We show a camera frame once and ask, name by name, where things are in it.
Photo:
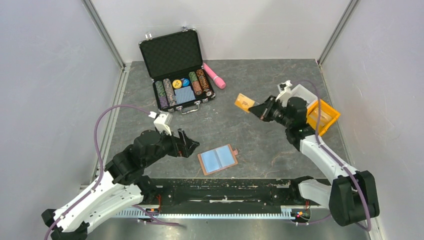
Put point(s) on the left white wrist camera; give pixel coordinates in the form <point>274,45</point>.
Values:
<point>161,121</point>

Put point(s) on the black poker chip case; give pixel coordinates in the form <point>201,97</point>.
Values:
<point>172,57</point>

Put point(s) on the grey poker chip row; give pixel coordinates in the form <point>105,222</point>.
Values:
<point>169,92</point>

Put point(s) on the card in yellow bin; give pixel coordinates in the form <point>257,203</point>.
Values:
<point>324,118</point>

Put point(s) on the brown leather card holder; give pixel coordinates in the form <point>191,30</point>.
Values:
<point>217,159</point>

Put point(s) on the red green chip row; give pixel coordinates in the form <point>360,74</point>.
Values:
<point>195,83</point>

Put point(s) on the green poker chip row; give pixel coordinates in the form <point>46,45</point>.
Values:
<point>160,89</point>

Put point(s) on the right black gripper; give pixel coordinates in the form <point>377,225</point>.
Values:
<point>263,110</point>

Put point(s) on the white plastic bin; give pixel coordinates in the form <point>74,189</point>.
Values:
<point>301,92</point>

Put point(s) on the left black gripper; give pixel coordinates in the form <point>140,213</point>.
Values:
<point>184,146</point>

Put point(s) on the blue playing card deck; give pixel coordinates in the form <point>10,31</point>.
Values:
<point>184,95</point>

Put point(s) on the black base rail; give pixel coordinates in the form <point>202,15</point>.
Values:
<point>223,196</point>

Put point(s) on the blue dealer chip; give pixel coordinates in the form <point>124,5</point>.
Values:
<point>185,82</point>

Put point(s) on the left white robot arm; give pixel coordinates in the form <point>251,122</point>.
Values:
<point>120,185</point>

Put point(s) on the pink cylindrical flashlight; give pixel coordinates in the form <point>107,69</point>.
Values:
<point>219,82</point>

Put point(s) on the yellow dealer chip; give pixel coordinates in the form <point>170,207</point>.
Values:
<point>177,83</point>

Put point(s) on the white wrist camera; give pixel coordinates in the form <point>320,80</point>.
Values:
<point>161,121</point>
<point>285,91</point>

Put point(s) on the orange VIP credit card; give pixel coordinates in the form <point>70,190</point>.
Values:
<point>243,102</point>

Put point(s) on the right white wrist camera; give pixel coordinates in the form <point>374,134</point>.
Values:
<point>285,91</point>

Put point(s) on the yellow plastic bin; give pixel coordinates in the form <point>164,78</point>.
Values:
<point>326,108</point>

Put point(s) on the orange black chip row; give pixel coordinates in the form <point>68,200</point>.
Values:
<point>203,82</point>

